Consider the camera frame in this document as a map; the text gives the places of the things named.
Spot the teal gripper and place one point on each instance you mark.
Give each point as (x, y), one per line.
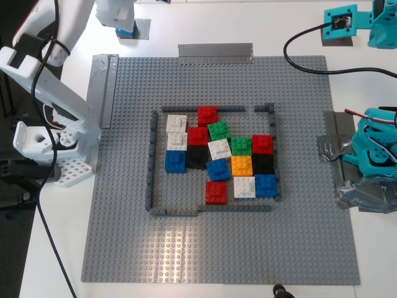
(379, 38)

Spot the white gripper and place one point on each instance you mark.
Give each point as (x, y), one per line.
(109, 13)

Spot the blue lego cube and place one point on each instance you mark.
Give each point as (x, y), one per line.
(218, 169)
(175, 161)
(125, 33)
(265, 185)

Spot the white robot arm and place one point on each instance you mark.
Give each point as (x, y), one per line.
(62, 99)

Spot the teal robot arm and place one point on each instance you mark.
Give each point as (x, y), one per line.
(378, 155)

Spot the white lego cube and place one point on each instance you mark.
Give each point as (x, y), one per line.
(245, 187)
(177, 141)
(220, 149)
(176, 123)

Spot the red lego cube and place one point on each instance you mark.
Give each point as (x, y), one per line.
(216, 192)
(207, 115)
(263, 144)
(198, 136)

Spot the green lego cube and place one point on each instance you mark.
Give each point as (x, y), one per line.
(241, 146)
(218, 131)

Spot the black lego cube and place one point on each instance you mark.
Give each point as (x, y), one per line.
(197, 156)
(263, 164)

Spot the orange lego cube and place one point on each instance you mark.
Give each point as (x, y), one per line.
(242, 165)

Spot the black table clamp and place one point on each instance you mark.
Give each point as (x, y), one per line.
(18, 172)

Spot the grey studded lego baseplate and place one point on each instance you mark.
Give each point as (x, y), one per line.
(217, 248)

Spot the small black object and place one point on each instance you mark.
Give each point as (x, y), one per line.
(280, 291)

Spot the teal camera mount box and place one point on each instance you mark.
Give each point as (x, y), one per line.
(341, 21)

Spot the grey duct tape strip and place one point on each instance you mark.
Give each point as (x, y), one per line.
(217, 52)
(107, 93)

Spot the dark grey brick wall strip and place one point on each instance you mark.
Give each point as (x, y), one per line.
(235, 208)
(173, 212)
(180, 109)
(151, 155)
(272, 124)
(263, 108)

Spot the flat grey duct tape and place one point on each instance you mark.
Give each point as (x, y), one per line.
(335, 130)

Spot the crumpled grey duct tape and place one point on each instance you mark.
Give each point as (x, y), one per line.
(363, 198)

